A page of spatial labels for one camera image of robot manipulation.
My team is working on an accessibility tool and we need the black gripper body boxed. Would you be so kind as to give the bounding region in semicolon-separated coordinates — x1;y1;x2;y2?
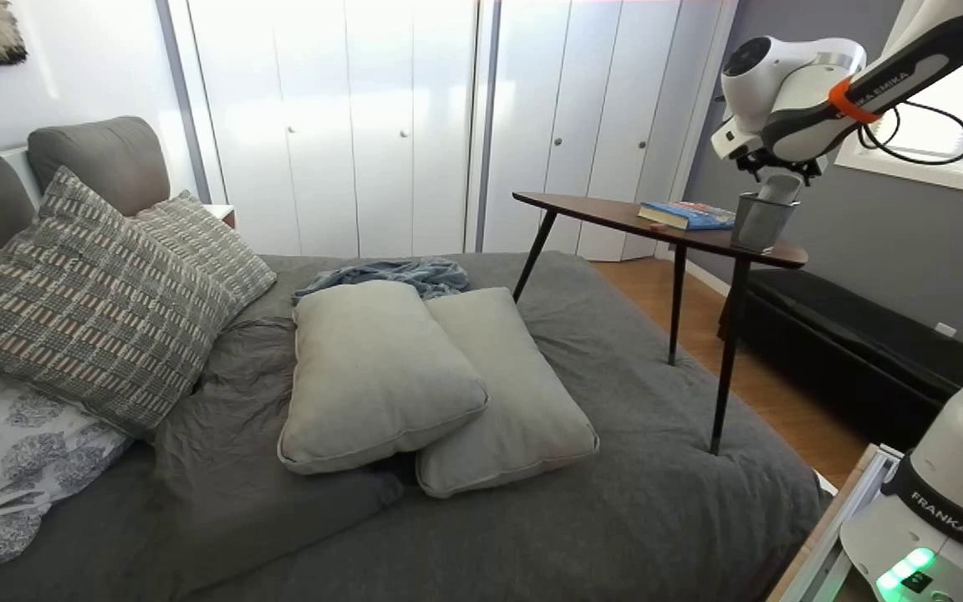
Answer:
750;165;814;213

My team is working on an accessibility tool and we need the colourful paperback book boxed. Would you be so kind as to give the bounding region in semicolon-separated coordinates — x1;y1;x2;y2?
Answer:
635;199;741;235

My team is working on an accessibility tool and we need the black bench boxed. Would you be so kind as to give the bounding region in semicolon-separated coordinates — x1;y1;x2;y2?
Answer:
716;266;963;452

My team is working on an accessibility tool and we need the wooden side table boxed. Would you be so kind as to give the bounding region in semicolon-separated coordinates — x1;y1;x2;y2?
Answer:
509;186;814;455

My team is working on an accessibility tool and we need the plain white pillow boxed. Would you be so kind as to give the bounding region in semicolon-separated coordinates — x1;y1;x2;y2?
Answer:
275;278;491;480
413;286;605;501

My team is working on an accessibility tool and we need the white wardrobe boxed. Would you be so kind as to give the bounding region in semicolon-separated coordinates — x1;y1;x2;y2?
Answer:
154;0;731;269

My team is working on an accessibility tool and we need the blue throw blanket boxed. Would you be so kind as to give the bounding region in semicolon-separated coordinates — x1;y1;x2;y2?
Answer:
296;253;475;308

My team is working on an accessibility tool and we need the small grey checked cushion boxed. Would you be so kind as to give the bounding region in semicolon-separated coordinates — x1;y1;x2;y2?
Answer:
135;192;280;329

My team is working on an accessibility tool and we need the large grey striped cushion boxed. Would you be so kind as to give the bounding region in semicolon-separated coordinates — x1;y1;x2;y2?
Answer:
0;165;236;438

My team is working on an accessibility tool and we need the white floral pillow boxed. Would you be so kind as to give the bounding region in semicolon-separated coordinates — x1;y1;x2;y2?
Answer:
0;366;135;582

